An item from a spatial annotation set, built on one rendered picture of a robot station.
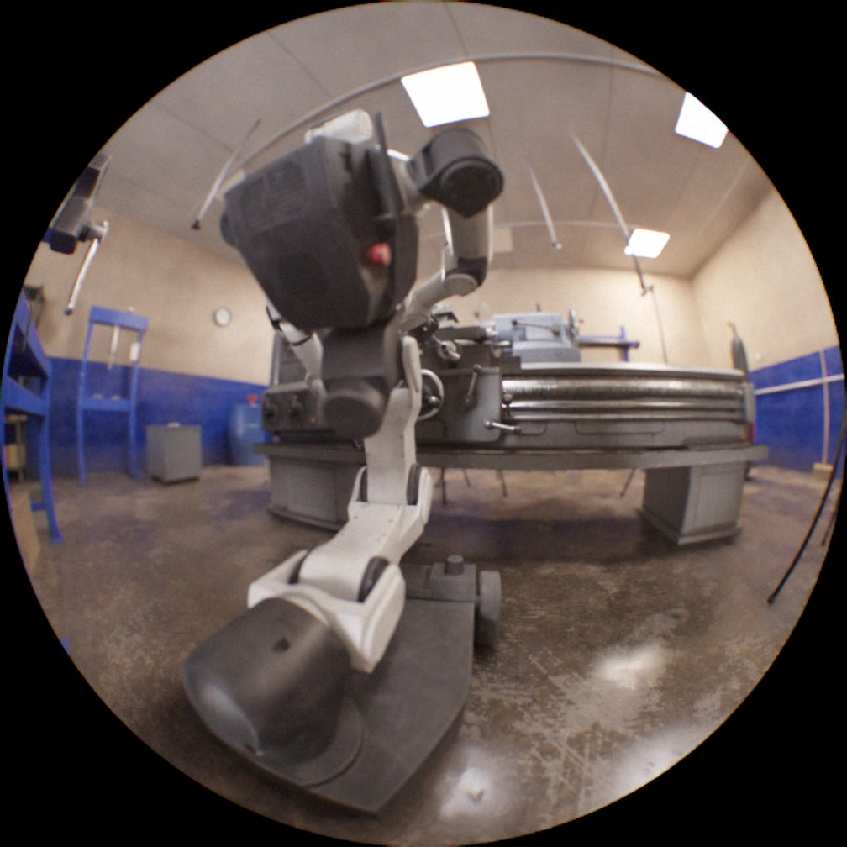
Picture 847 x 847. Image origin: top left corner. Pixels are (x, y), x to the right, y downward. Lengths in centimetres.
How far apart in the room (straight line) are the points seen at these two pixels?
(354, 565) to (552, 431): 101
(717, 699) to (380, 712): 69
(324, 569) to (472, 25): 310
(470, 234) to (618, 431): 104
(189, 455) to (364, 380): 273
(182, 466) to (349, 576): 273
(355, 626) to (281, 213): 53
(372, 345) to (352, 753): 60
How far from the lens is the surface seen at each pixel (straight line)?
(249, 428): 421
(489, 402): 108
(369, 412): 46
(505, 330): 148
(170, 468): 300
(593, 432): 128
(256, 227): 45
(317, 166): 38
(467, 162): 41
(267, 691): 30
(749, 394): 169
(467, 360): 111
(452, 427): 110
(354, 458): 129
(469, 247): 57
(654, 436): 141
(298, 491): 172
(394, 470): 68
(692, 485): 152
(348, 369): 49
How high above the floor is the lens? 56
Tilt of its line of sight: 1 degrees up
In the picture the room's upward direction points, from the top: straight up
